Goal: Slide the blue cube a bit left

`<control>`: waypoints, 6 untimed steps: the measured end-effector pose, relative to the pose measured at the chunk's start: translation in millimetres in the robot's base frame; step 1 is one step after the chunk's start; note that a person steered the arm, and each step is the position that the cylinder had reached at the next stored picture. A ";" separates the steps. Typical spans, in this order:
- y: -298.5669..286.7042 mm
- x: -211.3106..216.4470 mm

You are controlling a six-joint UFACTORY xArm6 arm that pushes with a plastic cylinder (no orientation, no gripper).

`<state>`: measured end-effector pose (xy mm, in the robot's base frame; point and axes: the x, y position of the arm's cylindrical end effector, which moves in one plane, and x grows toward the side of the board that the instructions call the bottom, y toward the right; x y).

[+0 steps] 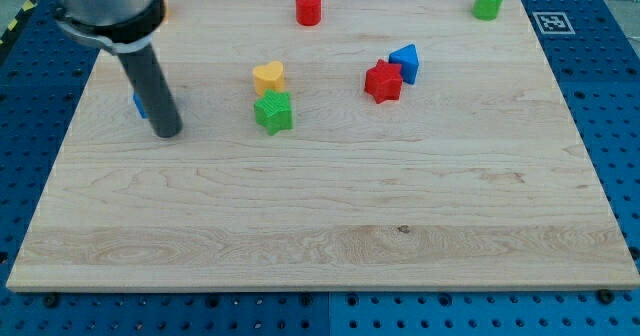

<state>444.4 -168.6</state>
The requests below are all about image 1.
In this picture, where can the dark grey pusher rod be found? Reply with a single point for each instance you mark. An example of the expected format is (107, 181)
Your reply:
(147, 79)

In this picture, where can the blue cube block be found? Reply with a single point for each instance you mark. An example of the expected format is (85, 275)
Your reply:
(139, 106)

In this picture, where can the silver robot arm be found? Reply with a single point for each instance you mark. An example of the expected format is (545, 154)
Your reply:
(124, 28)

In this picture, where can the yellow heart block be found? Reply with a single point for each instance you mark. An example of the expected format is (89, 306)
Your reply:
(269, 76)

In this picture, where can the green star block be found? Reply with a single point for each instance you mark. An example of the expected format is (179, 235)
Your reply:
(273, 111)

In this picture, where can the red cylinder block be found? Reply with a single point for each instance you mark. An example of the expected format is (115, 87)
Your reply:
(308, 12)

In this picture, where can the wooden board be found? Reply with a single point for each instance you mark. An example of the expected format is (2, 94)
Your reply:
(476, 179)

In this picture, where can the red star block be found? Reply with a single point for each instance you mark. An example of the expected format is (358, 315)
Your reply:
(384, 81)

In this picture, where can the blue triangle block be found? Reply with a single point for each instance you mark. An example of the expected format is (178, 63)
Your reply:
(407, 57)

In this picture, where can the green cylinder block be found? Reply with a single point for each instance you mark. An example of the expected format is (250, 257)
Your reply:
(486, 9)

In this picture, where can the white fiducial marker tag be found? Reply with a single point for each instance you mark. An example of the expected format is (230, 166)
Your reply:
(553, 23)

